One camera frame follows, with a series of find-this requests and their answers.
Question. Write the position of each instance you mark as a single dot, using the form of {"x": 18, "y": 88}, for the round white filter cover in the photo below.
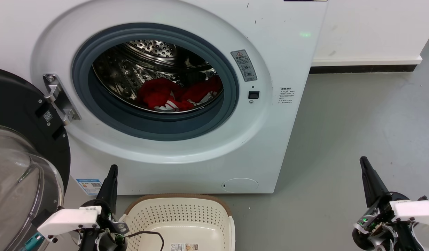
{"x": 240, "y": 185}

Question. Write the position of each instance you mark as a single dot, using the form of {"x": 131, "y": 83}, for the black washer door with glass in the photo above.
{"x": 12, "y": 104}

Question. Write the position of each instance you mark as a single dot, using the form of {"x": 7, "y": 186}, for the white front-load washing machine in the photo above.
{"x": 270, "y": 139}

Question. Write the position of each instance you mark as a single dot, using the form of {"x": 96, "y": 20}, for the red and white garment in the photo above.
{"x": 158, "y": 92}

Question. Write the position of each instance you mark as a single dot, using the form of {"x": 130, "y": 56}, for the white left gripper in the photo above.
{"x": 68, "y": 219}

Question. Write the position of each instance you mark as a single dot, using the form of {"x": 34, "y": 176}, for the white instruction text label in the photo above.
{"x": 287, "y": 95}

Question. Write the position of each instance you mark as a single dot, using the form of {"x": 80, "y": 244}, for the black door latch socket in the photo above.
{"x": 254, "y": 94}

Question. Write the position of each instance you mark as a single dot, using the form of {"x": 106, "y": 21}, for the metal door hinge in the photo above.
{"x": 59, "y": 97}

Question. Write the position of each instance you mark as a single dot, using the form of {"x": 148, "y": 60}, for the printed label sticker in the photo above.
{"x": 184, "y": 247}

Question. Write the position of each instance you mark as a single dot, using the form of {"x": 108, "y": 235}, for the black skirting strip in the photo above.
{"x": 360, "y": 69}

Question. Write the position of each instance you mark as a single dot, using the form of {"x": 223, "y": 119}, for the grey rubber door gasket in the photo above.
{"x": 148, "y": 127}

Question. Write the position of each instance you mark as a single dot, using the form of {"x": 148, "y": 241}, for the blue energy label sticker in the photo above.
{"x": 89, "y": 187}

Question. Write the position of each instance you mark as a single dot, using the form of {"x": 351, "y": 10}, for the cream perforated laundry basket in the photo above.
{"x": 186, "y": 216}

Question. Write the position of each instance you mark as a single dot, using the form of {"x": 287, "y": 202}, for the grey warning sticker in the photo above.
{"x": 244, "y": 66}

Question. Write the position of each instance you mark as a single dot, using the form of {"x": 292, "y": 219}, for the stainless steel washing machine drum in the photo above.
{"x": 131, "y": 69}

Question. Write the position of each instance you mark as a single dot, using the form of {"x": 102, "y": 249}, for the small QR sticker on door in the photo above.
{"x": 48, "y": 116}

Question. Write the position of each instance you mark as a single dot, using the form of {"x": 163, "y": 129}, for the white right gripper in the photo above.
{"x": 413, "y": 212}

